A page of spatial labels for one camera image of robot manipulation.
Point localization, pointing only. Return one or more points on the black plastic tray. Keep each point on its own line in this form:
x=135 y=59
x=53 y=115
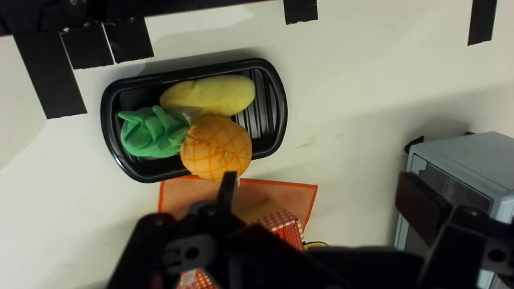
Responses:
x=265 y=119

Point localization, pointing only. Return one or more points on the orange woven basket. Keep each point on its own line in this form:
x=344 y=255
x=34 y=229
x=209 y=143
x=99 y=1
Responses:
x=276 y=220

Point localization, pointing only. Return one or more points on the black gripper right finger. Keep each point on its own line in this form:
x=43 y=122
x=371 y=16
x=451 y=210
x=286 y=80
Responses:
x=422 y=207

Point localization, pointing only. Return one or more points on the light blue toy oven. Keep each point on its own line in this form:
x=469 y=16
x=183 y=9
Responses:
x=475 y=170

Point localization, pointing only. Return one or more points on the stuffed orange pineapple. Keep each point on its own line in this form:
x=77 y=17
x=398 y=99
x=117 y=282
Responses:
x=205 y=146

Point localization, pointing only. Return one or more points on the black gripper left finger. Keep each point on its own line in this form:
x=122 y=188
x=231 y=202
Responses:
x=226 y=189

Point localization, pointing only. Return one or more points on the yellow stuffed banana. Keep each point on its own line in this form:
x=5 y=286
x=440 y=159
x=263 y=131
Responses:
x=223 y=95

